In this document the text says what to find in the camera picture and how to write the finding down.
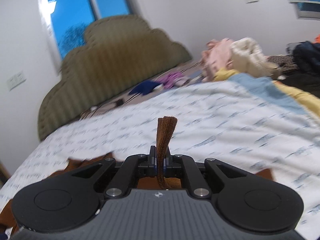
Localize brown knit sweater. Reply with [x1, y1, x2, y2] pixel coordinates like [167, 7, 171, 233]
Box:
[0, 116, 275, 235]

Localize dark clothes pile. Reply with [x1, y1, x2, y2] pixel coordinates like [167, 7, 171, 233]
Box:
[283, 41, 319, 98]

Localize white quilt with blue script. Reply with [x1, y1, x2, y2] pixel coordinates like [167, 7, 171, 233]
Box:
[1, 81, 319, 239]

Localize dark blue cloth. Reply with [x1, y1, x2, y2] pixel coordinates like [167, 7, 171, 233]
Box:
[129, 80, 162, 95]

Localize purple cloth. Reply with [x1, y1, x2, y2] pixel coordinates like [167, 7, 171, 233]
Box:
[156, 72, 190, 89]

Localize pink crumpled garment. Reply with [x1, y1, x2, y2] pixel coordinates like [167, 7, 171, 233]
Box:
[201, 38, 234, 82]

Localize olive green padded headboard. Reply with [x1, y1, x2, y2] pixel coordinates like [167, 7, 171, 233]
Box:
[37, 15, 192, 141]

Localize light blue cloth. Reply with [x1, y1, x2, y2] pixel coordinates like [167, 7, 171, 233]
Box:
[228, 73, 306, 115]

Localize cream puffy garment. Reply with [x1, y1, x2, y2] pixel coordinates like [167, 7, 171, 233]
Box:
[230, 37, 281, 79]

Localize blue glass window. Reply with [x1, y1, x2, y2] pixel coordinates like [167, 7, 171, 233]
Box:
[38, 0, 135, 61]

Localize white wall socket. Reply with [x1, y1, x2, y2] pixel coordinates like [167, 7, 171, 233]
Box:
[7, 71, 26, 91]

